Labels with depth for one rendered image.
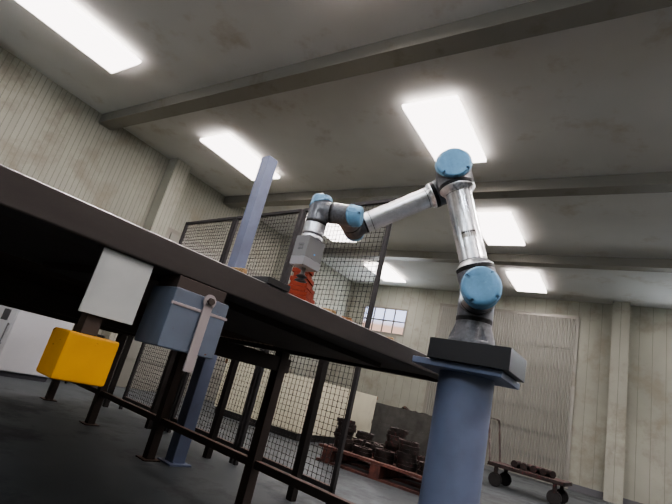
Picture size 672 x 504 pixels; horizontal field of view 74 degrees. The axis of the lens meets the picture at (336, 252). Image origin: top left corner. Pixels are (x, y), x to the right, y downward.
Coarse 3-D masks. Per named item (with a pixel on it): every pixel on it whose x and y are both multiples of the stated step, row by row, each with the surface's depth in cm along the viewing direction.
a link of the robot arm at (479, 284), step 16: (448, 160) 145; (464, 160) 143; (448, 176) 143; (464, 176) 143; (448, 192) 145; (464, 192) 143; (448, 208) 145; (464, 208) 141; (464, 224) 139; (464, 240) 138; (480, 240) 138; (464, 256) 137; (480, 256) 135; (464, 272) 134; (480, 272) 130; (464, 288) 131; (480, 288) 130; (496, 288) 129; (464, 304) 138; (480, 304) 129
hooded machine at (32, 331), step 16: (0, 320) 530; (16, 320) 513; (32, 320) 526; (48, 320) 541; (0, 336) 515; (16, 336) 513; (32, 336) 527; (48, 336) 541; (0, 352) 502; (16, 352) 514; (32, 352) 527; (0, 368) 501; (16, 368) 514; (32, 368) 528
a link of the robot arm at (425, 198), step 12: (420, 192) 161; (432, 192) 158; (384, 204) 164; (396, 204) 161; (408, 204) 160; (420, 204) 160; (432, 204) 161; (444, 204) 162; (372, 216) 162; (384, 216) 161; (396, 216) 161; (360, 228) 162; (372, 228) 163
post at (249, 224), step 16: (272, 160) 369; (256, 176) 367; (272, 176) 369; (256, 192) 358; (256, 208) 356; (240, 224) 355; (256, 224) 355; (240, 240) 347; (240, 256) 343; (208, 368) 320; (192, 384) 316; (208, 384) 319; (192, 400) 310; (192, 416) 309; (176, 432) 306; (176, 448) 300; (176, 464) 297
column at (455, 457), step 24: (432, 360) 135; (456, 384) 134; (480, 384) 133; (504, 384) 138; (456, 408) 131; (480, 408) 131; (432, 432) 134; (456, 432) 129; (480, 432) 130; (432, 456) 131; (456, 456) 127; (480, 456) 128; (432, 480) 128; (456, 480) 125; (480, 480) 128
